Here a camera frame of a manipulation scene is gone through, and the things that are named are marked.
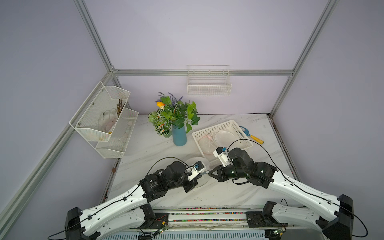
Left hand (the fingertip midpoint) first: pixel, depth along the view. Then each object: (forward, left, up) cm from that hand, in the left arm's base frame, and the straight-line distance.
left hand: (197, 175), depth 71 cm
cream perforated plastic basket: (+10, -21, +15) cm, 27 cm away
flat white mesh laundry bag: (+32, -19, -13) cm, 40 cm away
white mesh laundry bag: (-1, -3, +1) cm, 4 cm away
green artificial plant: (+28, +13, +15) cm, 35 cm away
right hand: (0, -6, +1) cm, 6 cm away
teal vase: (+31, +12, -9) cm, 34 cm away
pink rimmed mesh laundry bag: (+27, -7, -13) cm, 31 cm away
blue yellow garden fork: (+41, -37, -17) cm, 58 cm away
